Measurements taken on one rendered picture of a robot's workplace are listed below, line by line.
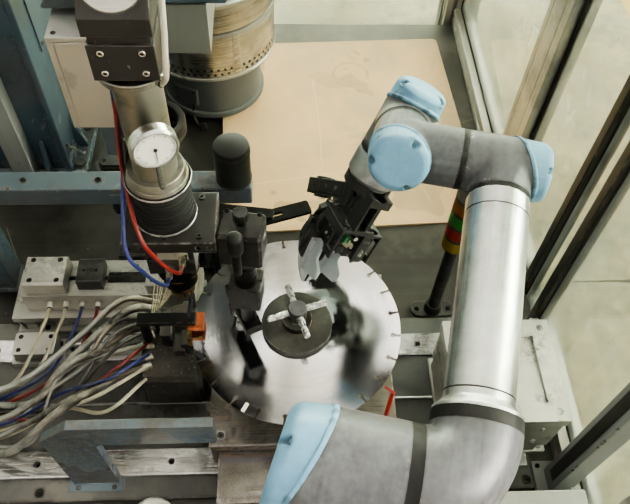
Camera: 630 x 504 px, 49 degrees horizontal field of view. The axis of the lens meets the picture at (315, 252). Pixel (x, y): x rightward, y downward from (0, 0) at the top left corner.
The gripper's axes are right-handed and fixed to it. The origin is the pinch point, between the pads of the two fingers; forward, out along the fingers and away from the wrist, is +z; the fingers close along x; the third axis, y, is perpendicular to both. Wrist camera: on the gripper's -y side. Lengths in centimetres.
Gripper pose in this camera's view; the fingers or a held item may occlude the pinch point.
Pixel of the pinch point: (305, 271)
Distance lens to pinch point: 111.7
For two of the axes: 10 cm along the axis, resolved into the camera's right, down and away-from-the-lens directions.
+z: -4.3, 7.5, 5.0
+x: 8.3, 1.2, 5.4
